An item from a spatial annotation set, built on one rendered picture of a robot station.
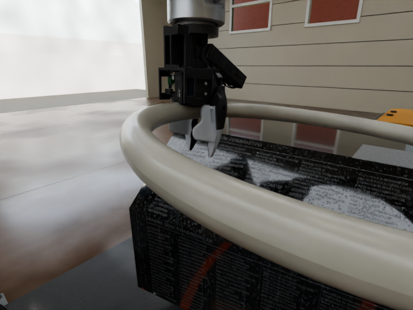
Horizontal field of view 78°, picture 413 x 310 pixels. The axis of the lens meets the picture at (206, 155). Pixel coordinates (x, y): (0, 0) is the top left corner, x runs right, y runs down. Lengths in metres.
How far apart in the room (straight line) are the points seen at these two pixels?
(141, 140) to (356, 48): 6.87
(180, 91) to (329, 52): 6.78
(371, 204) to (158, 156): 0.55
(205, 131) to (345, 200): 0.36
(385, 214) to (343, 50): 6.50
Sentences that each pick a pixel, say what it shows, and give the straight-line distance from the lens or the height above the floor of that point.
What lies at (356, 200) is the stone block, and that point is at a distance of 0.65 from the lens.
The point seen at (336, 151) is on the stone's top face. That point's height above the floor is 0.80.
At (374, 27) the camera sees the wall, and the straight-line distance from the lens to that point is 6.97.
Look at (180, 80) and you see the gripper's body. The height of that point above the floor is 0.99.
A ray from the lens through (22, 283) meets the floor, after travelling 1.67.
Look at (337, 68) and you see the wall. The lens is 7.06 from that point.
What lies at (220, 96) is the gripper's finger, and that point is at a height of 0.96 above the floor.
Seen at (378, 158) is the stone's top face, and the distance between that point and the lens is 0.72.
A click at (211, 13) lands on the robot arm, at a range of 0.42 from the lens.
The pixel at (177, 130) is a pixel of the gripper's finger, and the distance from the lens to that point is 0.48.
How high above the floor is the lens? 1.01
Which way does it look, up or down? 19 degrees down
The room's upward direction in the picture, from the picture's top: straight up
